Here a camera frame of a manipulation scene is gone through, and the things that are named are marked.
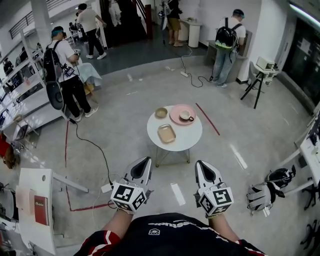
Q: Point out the white power strip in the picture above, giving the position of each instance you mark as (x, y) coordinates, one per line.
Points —
(184, 74)

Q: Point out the white side table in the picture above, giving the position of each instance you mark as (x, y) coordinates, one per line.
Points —
(311, 152)

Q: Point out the person's left forearm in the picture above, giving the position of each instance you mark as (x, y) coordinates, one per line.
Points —
(117, 222)

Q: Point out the white power adapter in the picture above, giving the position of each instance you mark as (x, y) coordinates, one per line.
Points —
(107, 188)

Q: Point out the short red floor tape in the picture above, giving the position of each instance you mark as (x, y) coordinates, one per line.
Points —
(207, 119)

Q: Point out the red book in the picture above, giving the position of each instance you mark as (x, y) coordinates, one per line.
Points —
(41, 210)

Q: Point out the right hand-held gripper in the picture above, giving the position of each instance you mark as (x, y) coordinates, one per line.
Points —
(217, 200)

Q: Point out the beige box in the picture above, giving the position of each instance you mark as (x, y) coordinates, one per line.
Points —
(265, 63)

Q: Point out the tan round bowl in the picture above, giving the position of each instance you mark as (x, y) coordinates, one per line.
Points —
(161, 113)

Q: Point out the person's right forearm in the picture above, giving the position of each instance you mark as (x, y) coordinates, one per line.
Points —
(225, 226)

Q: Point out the tan rectangular container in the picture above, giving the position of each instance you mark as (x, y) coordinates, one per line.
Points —
(166, 134)

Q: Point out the pink round plate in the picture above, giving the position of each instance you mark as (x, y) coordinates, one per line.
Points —
(175, 116)

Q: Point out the black white helmet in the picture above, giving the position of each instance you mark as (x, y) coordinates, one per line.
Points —
(280, 176)

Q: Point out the round white table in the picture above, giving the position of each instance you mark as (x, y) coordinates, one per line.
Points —
(185, 137)

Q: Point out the grey white backpack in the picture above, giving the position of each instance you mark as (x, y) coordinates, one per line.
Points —
(258, 197)

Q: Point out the dark staircase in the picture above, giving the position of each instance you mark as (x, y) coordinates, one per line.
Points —
(125, 22)

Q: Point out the white cylindrical pedestal table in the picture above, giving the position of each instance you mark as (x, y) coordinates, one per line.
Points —
(193, 32)

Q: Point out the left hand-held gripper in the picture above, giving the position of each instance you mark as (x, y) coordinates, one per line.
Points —
(128, 197)

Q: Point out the white desk with hole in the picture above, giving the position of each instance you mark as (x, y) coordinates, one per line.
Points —
(30, 180)

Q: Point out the long red floor tape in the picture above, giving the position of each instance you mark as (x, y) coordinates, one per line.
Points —
(66, 150)

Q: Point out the black office chair base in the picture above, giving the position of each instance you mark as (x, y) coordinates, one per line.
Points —
(312, 232)
(313, 193)

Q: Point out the light blue cloth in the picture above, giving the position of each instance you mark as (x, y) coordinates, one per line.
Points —
(91, 72)

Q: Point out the white metal shelf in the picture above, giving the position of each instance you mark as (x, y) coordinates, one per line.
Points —
(25, 85)

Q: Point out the grey counter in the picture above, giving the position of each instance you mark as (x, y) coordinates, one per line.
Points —
(212, 52)

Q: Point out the person's black red shirt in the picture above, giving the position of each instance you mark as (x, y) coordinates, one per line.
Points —
(175, 240)

